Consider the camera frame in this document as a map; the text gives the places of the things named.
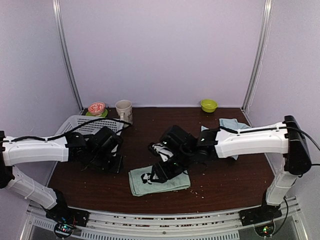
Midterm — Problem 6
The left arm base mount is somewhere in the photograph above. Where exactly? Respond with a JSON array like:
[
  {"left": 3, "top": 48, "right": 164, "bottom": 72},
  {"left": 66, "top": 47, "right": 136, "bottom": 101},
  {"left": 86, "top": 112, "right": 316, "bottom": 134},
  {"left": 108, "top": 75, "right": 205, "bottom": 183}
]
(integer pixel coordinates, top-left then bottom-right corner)
[{"left": 43, "top": 202, "right": 90, "bottom": 239}]

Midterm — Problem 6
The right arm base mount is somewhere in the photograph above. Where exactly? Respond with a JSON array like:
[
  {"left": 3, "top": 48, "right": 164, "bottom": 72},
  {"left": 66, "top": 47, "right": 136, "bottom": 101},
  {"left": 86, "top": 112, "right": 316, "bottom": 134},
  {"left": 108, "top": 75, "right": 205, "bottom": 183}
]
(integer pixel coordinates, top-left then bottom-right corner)
[{"left": 238, "top": 202, "right": 282, "bottom": 238}]

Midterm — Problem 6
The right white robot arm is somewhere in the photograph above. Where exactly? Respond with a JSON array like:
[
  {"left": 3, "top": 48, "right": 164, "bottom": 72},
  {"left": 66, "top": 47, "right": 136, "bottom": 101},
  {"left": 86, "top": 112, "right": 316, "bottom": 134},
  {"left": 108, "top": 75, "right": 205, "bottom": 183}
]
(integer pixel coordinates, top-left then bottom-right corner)
[{"left": 148, "top": 115, "right": 312, "bottom": 221}]

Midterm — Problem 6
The green saucer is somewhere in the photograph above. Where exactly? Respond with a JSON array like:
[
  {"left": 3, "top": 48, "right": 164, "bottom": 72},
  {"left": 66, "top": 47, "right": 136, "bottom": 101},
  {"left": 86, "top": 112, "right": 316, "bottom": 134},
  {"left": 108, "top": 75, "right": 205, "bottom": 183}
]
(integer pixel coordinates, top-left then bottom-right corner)
[{"left": 85, "top": 108, "right": 108, "bottom": 118}]

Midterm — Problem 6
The red patterned bowl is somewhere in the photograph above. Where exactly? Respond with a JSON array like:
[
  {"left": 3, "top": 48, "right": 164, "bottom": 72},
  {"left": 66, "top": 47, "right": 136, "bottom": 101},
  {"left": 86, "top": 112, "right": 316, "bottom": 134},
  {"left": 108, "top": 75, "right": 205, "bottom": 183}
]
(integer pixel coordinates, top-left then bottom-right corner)
[{"left": 88, "top": 102, "right": 106, "bottom": 115}]

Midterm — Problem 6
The aluminium frame post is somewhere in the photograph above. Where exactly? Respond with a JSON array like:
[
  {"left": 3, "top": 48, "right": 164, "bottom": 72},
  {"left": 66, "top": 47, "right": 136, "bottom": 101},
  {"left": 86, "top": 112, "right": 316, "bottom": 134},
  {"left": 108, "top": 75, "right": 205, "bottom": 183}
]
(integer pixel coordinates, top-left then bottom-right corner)
[
  {"left": 242, "top": 0, "right": 274, "bottom": 114},
  {"left": 52, "top": 0, "right": 84, "bottom": 112}
]

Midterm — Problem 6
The right aluminium frame post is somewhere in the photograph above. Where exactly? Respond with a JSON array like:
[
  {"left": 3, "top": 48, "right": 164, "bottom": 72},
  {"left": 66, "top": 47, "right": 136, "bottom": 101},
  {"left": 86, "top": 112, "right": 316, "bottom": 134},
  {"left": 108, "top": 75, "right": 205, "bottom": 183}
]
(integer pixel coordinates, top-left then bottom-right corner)
[{"left": 242, "top": 0, "right": 274, "bottom": 114}]

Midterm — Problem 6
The left aluminium frame post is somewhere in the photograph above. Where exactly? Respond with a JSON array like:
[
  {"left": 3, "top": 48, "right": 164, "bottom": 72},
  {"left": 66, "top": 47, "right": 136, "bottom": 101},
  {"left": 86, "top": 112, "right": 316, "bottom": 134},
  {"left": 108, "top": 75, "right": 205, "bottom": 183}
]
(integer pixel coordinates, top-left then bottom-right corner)
[{"left": 52, "top": 0, "right": 84, "bottom": 112}]

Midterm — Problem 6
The light blue towel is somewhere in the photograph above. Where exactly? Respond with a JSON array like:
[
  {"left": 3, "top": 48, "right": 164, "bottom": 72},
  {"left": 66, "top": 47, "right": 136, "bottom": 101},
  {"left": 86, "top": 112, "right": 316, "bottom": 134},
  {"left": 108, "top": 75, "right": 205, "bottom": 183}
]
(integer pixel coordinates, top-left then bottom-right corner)
[{"left": 201, "top": 118, "right": 252, "bottom": 161}]

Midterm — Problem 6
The lime green bowl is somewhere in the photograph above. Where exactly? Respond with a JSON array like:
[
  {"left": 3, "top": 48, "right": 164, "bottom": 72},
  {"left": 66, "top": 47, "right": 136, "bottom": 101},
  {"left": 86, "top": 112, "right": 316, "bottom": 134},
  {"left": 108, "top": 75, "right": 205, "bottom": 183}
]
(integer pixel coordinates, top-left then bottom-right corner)
[{"left": 200, "top": 99, "right": 218, "bottom": 113}]

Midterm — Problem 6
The beige ceramic mug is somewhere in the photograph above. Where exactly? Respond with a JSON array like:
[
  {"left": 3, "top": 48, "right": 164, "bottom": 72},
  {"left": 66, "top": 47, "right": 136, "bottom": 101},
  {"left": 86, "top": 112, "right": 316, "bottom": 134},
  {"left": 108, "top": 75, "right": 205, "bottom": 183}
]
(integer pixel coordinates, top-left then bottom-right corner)
[{"left": 115, "top": 99, "right": 133, "bottom": 124}]

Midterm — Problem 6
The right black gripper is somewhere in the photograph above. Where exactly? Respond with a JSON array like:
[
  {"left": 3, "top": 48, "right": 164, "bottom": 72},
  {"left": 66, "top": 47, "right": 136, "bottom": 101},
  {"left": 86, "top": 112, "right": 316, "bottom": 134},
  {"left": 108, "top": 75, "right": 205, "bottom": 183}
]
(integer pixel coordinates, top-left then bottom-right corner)
[{"left": 150, "top": 148, "right": 194, "bottom": 183}]

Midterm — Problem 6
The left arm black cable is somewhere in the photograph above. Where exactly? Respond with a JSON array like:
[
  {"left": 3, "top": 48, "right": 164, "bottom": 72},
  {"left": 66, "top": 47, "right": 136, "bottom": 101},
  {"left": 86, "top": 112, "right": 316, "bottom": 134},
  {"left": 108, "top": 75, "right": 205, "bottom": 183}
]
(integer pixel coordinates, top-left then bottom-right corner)
[{"left": 0, "top": 117, "right": 133, "bottom": 145}]

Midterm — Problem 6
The front aluminium rail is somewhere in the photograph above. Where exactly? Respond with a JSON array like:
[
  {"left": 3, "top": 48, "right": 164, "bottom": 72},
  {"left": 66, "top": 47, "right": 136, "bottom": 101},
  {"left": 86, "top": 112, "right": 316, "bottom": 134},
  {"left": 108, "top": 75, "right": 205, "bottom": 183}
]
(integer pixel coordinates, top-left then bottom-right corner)
[{"left": 24, "top": 197, "right": 305, "bottom": 240}]

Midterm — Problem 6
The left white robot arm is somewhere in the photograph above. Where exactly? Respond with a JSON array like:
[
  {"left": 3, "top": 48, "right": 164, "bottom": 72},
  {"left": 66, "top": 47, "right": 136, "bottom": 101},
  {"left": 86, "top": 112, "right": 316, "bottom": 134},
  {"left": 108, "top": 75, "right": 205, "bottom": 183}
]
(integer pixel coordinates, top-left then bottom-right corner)
[{"left": 0, "top": 127, "right": 123, "bottom": 222}]

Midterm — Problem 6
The green panda towel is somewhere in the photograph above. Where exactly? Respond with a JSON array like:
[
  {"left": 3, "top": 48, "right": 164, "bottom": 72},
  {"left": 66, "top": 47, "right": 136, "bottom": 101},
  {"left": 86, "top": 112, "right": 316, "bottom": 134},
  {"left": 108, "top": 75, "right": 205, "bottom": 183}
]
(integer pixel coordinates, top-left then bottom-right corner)
[{"left": 128, "top": 166, "right": 191, "bottom": 197}]

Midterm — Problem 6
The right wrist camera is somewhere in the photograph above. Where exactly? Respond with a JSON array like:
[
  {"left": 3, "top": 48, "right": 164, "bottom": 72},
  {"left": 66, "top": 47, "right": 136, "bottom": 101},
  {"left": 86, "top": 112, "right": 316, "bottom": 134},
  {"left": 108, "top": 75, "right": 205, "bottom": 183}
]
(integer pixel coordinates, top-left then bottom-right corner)
[{"left": 148, "top": 142, "right": 174, "bottom": 162}]

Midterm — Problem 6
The white plastic basket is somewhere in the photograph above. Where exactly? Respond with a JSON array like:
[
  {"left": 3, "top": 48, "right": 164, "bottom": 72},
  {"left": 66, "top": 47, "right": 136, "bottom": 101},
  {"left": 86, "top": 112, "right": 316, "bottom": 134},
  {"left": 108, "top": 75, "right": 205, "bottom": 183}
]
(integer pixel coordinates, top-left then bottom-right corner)
[{"left": 55, "top": 115, "right": 124, "bottom": 135}]

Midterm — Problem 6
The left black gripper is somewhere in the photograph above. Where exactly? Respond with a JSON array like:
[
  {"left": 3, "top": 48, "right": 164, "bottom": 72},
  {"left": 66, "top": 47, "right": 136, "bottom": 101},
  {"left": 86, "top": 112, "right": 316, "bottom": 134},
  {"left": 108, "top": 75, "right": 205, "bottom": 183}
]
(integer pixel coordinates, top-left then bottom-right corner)
[{"left": 89, "top": 150, "right": 124, "bottom": 174}]

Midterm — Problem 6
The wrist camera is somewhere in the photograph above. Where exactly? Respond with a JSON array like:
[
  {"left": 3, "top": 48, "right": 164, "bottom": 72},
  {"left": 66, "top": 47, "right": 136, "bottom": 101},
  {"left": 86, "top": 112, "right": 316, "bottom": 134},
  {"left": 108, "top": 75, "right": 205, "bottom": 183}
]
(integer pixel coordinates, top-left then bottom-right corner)
[
  {"left": 92, "top": 126, "right": 123, "bottom": 155},
  {"left": 148, "top": 142, "right": 174, "bottom": 162}
]

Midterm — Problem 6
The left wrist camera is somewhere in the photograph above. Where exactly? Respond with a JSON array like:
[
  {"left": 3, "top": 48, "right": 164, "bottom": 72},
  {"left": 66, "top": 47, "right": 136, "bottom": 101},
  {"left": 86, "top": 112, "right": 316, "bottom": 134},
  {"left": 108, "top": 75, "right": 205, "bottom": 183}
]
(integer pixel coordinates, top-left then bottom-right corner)
[{"left": 92, "top": 126, "right": 123, "bottom": 155}]

